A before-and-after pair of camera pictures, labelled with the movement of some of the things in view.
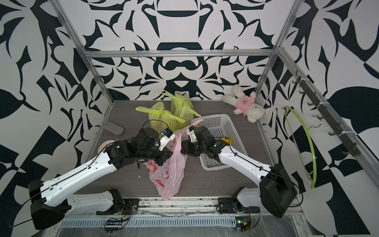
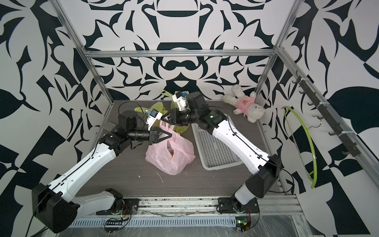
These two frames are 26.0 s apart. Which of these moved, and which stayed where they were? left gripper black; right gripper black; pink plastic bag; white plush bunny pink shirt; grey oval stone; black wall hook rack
Moved: pink plastic bag; right gripper black; left gripper black
Stayed: grey oval stone; black wall hook rack; white plush bunny pink shirt
